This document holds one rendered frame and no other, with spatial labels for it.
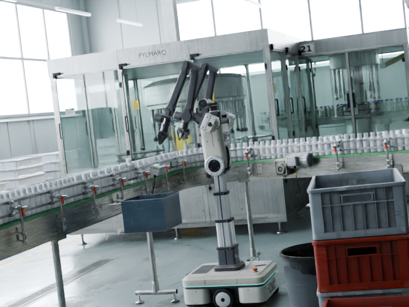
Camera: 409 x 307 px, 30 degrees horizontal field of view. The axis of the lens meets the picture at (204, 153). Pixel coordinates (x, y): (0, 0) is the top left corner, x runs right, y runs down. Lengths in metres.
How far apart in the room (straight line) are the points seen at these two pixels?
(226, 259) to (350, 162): 1.41
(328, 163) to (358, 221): 3.39
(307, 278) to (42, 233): 1.56
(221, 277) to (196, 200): 3.36
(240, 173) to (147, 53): 2.62
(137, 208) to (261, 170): 2.09
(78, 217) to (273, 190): 4.14
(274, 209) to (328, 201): 5.56
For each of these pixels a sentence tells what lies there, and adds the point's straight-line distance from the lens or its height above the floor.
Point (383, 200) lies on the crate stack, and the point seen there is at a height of 1.04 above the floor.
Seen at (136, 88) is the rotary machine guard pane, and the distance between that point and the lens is 9.24.
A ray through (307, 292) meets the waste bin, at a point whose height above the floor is 0.44.
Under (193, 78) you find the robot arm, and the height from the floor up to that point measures 1.74.
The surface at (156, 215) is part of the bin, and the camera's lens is 5.11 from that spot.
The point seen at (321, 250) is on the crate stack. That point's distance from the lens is 3.29.
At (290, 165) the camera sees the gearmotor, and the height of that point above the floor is 0.95.
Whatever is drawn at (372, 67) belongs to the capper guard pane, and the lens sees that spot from 10.46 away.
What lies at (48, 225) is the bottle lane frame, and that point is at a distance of 4.68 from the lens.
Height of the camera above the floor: 1.48
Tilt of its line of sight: 3 degrees down
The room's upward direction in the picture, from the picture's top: 6 degrees counter-clockwise
